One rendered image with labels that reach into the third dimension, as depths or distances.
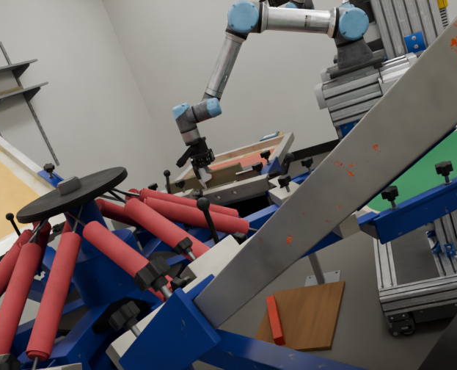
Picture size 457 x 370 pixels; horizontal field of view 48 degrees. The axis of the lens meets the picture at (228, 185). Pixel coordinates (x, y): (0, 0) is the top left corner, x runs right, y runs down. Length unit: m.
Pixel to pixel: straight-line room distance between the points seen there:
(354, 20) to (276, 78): 3.77
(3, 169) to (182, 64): 3.87
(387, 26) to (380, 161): 2.14
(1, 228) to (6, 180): 0.31
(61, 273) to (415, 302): 1.71
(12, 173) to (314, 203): 2.16
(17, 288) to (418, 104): 1.13
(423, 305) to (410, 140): 2.24
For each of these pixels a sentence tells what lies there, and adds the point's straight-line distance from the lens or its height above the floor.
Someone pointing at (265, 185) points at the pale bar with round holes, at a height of 1.01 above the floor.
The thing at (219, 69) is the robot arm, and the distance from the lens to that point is 2.22.
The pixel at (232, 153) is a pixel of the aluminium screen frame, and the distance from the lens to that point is 2.76.
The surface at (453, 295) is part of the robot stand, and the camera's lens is 2.52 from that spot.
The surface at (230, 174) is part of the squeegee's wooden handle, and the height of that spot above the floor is 1.03.
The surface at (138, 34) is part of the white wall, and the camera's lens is 6.24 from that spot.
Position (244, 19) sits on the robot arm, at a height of 1.58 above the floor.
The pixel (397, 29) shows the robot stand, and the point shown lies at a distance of 2.43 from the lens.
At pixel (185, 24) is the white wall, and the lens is 6.01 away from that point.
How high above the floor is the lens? 1.54
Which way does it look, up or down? 15 degrees down
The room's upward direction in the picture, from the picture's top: 21 degrees counter-clockwise
